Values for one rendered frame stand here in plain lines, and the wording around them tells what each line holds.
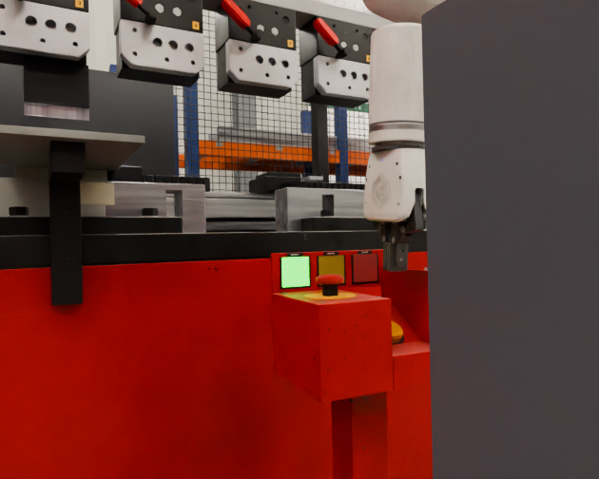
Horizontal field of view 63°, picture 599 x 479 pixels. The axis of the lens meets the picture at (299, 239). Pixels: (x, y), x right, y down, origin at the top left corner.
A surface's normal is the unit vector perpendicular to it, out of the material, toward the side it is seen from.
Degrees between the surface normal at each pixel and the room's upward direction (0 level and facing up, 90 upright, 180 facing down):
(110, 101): 90
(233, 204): 90
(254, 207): 90
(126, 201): 90
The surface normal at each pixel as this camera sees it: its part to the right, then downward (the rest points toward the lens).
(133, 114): 0.47, -0.01
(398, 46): -0.28, 0.07
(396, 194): -0.88, 0.00
